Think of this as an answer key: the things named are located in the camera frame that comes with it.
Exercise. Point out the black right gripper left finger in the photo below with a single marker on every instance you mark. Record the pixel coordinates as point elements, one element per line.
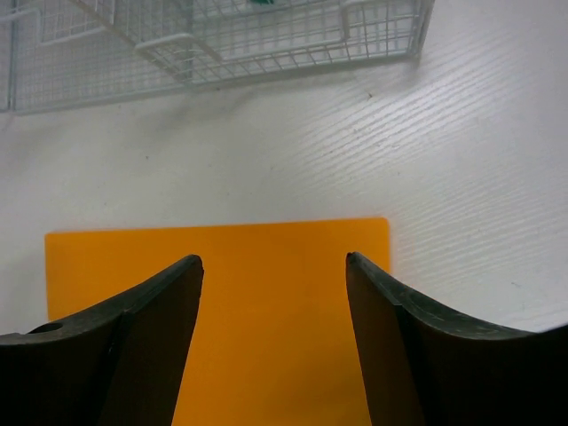
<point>118,362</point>

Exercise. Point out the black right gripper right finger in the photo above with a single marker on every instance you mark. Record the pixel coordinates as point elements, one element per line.
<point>424,363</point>

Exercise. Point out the orange notebook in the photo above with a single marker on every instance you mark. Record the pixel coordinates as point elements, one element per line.
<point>273,342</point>

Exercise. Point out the green notebook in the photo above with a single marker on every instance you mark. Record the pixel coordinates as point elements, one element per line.
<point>262,3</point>

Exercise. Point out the white wire desk organizer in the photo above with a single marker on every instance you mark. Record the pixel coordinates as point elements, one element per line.
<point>65,54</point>

